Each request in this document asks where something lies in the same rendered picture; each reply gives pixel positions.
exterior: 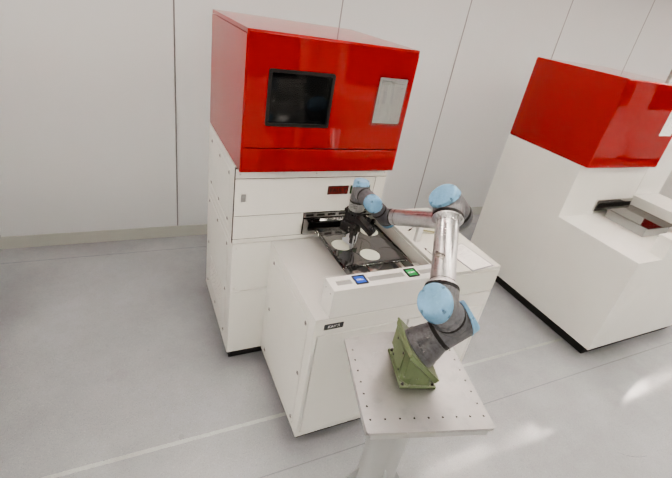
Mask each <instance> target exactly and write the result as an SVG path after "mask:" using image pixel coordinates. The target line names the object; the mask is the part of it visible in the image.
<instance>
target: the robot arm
mask: <svg viewBox="0 0 672 478"><path fill-rule="evenodd" d="M369 184H370V182H369V181H368V180H367V179H365V178H356V179H354V182H353V186H352V191H351V196H350V202H349V206H347V207H345V209H344V211H346V212H345V217H344V218H343V219H345V220H343V219H342V220H341V223H342V225H341V223H340V228H339V229H340V230H342V231H343V232H345V233H347V232H348V234H346V237H343V238H342V240H343V241H344V242H345V243H347V244H348V245H349V249H352V248H353V247H354V245H355V243H356V241H357V239H358V236H359V233H360V229H361V228H362V229H363V230H364V232H365V233H366V234H367V235H368V236H372V235H373V234H374V233H375V232H376V230H375V229H374V228H373V226H372V225H371V224H370V223H369V222H368V221H367V220H366V219H365V218H364V217H363V216H362V214H363V211H364V208H365V209H366V210H367V211H368V212H369V213H370V214H371V215H372V216H373V217H374V218H375V219H376V220H377V221H378V223H379V224H380V225H381V226H383V227H384V228H386V229H388V228H391V227H393V226H394V225H396V226H408V227H419V228H431V229H435V232H434V242H433V252H432V261H431V271H430V280H428V281H427V282H426V283H425V285H424V287H423V289H422V290H420V292H419V294H418V297H417V307H418V310H419V312H420V313H421V314H422V316H423V317H424V318H425V319H426V320H427V321H428V322H426V323H423V324H419V325H416V326H410V327H409V328H407V329H406V330H405V333H406V337H407V339H408V341H409V343H410V345H411V347H412V349H413V350H414V352H415V354H416V355H417V356H418V358H419V359H420V360H421V362H422V363H423V364H424V365H425V366H427V367H431V366H433V365H434V364H435V363H436V361H437V360H438V359H439V358H440V357H441V356H442V355H443V354H444V352H446V351H447V350H449V349H450V348H452V347H454V346H455V345H457V344H459V343H460V342H462V341H464V340H465V339H467V338H469V337H470V336H473V335H474V334H475V333H476V332H478V331H479V330H480V326H479V324H478V322H477V320H476V318H475V317H474V315H473V313H472V312H471V310H470V308H469V307H468V305H467V304H466V302H465V301H464V300H461V301H459V296H460V287H459V285H458V284H457V283H456V268H457V253H458V238H459V232H461V231H463V230H465V229H467V228H468V227H469V226H470V224H471V223H472V221H473V211H472V208H471V207H470V205H469V204H468V202H467V201H466V199H465V198H464V196H463V195H462V193H461V191H460V190H459V189H458V188H457V186H455V185H453V184H443V185H441V186H438V187H437V188H436V189H435V190H433V191H432V192H431V194H430V195H429V204H430V206H432V209H433V210H432V211H429V210H409V209H389V208H387V207H386V206H385V205H384V203H383V202H382V200H381V199H380V198H379V197H378V196H377V195H376V194H374V193H373V192H372V191H371V190H370V189H369Z"/></svg>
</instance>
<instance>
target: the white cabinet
mask: <svg viewBox="0 0 672 478"><path fill-rule="evenodd" d="M490 292H491V290H485V291H479V292H473V293H468V294H462V295H460V296H459V301H461V300H464V301H465V302H466V304H467V305H468V307H469V308H470V310H471V312H472V313H473V315H474V317H475V318H476V320H477V322H478V321H479V318H480V316H481V314H482V311H483V309H484V306H485V304H486V301H487V299H488V297H489V294H490ZM398 317H399V318H400V319H401V320H402V321H403V322H404V323H405V324H406V325H407V326H408V327H410V326H416V325H419V324H423V323H426V322H428V321H427V320H426V319H425V318H424V317H423V316H422V314H421V313H420V312H419V310H418V307H417V304H413V305H407V306H401V307H396V308H390V309H385V310H379V311H373V312H368V313H362V314H357V315H351V316H345V317H340V318H334V319H328V320H323V321H317V322H315V320H314V318H313V317H312V315H311V313H310V311H309V309H308V307H307V306H306V304H305V302H304V300H303V298H302V297H301V295H300V293H299V291H298V289H297V288H296V286H295V284H294V282H293V280H292V279H291V277H290V275H289V273H288V271H287V270H286V268H285V266H284V264H283V262H282V261H281V259H280V257H279V255H278V253H277V252H276V250H275V248H274V246H273V244H272V243H271V251H270V261H269V270H268V280H267V289H266V299H265V309H264V318H263V328H262V338H261V349H262V351H263V354H264V357H265V359H266V362H267V365H268V367H269V370H270V373H271V375H272V378H273V380H274V383H275V386H276V388H277V391H278V394H279V396H280V399H281V402H282V404H283V407H284V409H285V412H286V415H287V417H288V420H289V423H290V425H291V428H292V431H293V433H294V436H295V437H300V436H303V435H306V434H310V433H313V432H316V431H320V430H323V429H326V428H330V427H333V426H336V425H340V424H343V423H346V422H350V421H353V420H357V419H360V418H361V417H360V412H359V408H358V404H357V399H356V395H355V391H354V386H353V382H352V378H351V373H350V365H349V360H348V356H347V352H346V348H345V343H344V339H348V338H353V337H358V336H363V335H369V334H374V333H379V332H395V331H396V328H397V321H398ZM471 338H472V336H470V337H469V338H467V339H465V340H464V341H462V342H460V343H459V344H457V345H455V346H454V347H453V348H454V350H455V352H456V354H457V356H458V358H459V359H460V361H461V362H462V360H463V357H464V355H465V352H466V350H467V347H468V345H469V343H470V340H471Z"/></svg>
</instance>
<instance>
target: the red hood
mask: <svg viewBox="0 0 672 478"><path fill-rule="evenodd" d="M419 54H420V51H419V50H416V49H412V48H409V47H406V46H403V45H399V44H396V43H393V42H390V41H387V40H383V39H380V38H377V37H374V36H370V35H367V34H364V33H361V32H357V31H354V30H351V29H344V28H338V27H331V26H324V25H317V24H311V23H304V22H297V21H291V20H284V19H277V18H270V17H264V16H257V15H250V14H243V13H237V12H230V11H223V10H216V9H213V13H212V46H211V94H210V123H211V125H212V126H213V128H214V130H215V131H216V133H217V135H218V136H219V138H220V140H221V142H222V143H223V145H224V147H225V148H226V150H227V152H228V153H229V155H230V157H231V159H232V160H233V162H234V164H235V165H236V167H237V169H238V171H239V172H311V171H389V170H393V165H394V161H395V157H396V153H397V149H398V144H399V140H400V136H401V132H402V128H403V123H404V119H405V115H406V111H407V107H408V102H409V98H410V94H411V90H412V85H413V81H414V77H415V73H416V69H417V64H418V60H419Z"/></svg>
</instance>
